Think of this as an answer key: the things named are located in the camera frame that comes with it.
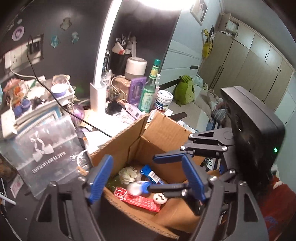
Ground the white humidifier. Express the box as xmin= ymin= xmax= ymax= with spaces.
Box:
xmin=125 ymin=57 xmax=147 ymax=80

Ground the framed wall picture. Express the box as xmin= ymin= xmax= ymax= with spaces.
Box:
xmin=190 ymin=0 xmax=208 ymax=25

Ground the white smiley face toy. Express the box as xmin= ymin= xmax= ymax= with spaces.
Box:
xmin=153 ymin=193 xmax=168 ymax=205

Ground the white spray bottle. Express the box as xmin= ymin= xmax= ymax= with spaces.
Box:
xmin=154 ymin=73 xmax=161 ymax=98

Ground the beige wardrobe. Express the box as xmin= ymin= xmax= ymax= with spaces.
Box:
xmin=198 ymin=13 xmax=295 ymax=110

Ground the silver wall socket panel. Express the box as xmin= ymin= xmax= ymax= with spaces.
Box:
xmin=3 ymin=34 xmax=44 ymax=71

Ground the blue white snack packet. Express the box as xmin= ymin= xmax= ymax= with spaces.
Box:
xmin=140 ymin=165 xmax=164 ymax=185

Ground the white flower ball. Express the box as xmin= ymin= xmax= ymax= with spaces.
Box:
xmin=118 ymin=167 xmax=138 ymax=185

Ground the green frog plush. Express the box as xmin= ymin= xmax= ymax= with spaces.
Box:
xmin=174 ymin=75 xmax=195 ymax=106

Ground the red printed carton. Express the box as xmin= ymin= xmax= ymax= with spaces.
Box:
xmin=113 ymin=187 xmax=161 ymax=212

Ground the round purple wall sticker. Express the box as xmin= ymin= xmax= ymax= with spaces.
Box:
xmin=11 ymin=26 xmax=25 ymax=42

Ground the white round jar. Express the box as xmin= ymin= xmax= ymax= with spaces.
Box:
xmin=154 ymin=90 xmax=174 ymax=113

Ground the brown cardboard box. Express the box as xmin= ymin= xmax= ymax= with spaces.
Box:
xmin=89 ymin=110 xmax=223 ymax=240

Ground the black power cable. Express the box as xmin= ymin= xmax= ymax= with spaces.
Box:
xmin=26 ymin=34 xmax=113 ymax=138

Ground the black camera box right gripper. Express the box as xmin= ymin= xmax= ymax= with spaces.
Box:
xmin=221 ymin=86 xmax=285 ymax=192

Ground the yellow hanging bag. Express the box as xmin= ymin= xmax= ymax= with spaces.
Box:
xmin=202 ymin=26 xmax=214 ymax=59

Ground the black pen holder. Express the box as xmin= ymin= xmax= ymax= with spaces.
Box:
xmin=109 ymin=35 xmax=137 ymax=75

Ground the green glass bottle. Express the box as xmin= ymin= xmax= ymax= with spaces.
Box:
xmin=138 ymin=59 xmax=161 ymax=113

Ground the white LED light bar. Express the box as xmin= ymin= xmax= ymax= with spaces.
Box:
xmin=90 ymin=0 xmax=122 ymax=113

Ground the purple patterned box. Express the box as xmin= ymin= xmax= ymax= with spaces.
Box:
xmin=128 ymin=77 xmax=147 ymax=105

